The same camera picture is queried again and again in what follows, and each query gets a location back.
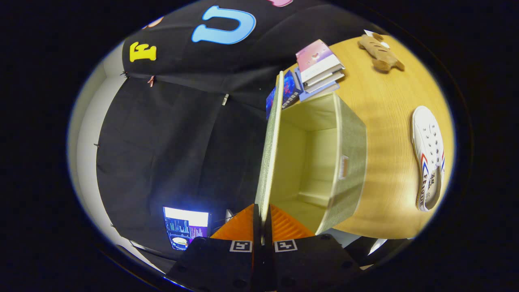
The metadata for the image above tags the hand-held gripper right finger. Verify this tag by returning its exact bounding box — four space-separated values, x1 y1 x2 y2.
264 204 361 292

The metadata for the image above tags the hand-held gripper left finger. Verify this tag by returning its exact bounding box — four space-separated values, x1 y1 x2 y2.
166 204 264 292

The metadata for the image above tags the green fabric storage box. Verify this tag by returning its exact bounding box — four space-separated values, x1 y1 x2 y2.
255 71 367 244

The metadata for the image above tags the white canvas shoe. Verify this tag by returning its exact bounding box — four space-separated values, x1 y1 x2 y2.
411 105 446 212

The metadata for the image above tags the lit computer monitor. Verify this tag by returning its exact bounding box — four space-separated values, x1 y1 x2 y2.
163 206 211 251

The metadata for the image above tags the black backdrop cloth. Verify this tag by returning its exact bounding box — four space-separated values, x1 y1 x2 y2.
97 0 390 260

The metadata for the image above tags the periwinkle cover book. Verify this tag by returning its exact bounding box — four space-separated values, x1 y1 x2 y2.
298 67 340 102

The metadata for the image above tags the dark blue book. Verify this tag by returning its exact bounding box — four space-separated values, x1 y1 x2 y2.
266 70 302 120

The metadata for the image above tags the grey cover book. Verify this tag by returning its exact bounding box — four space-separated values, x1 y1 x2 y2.
303 69 346 93

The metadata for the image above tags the pink cover book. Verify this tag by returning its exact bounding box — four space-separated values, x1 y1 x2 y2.
296 39 345 83

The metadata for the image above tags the brown plush toy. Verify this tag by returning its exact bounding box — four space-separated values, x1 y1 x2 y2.
357 30 405 73

